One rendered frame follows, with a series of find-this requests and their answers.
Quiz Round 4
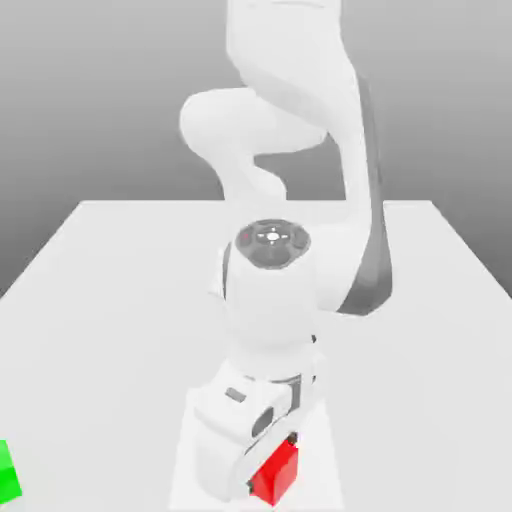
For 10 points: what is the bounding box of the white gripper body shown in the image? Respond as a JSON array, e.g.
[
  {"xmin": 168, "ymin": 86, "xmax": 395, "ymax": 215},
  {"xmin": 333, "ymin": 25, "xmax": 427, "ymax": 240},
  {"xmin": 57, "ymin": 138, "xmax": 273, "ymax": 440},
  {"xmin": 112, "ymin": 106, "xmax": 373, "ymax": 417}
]
[{"xmin": 193, "ymin": 404, "xmax": 302, "ymax": 504}]

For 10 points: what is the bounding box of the small red cube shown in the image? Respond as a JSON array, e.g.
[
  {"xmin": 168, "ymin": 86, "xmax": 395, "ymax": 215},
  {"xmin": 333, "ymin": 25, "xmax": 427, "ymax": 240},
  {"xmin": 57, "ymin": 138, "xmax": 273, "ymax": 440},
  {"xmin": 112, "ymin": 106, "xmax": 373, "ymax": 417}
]
[{"xmin": 247, "ymin": 437, "xmax": 300, "ymax": 508}]

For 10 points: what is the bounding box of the small green cube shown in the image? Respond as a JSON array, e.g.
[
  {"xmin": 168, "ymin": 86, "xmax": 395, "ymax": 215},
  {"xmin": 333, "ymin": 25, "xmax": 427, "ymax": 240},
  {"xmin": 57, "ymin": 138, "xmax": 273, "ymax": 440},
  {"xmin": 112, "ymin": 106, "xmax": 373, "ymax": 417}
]
[{"xmin": 0, "ymin": 439, "xmax": 24, "ymax": 502}]

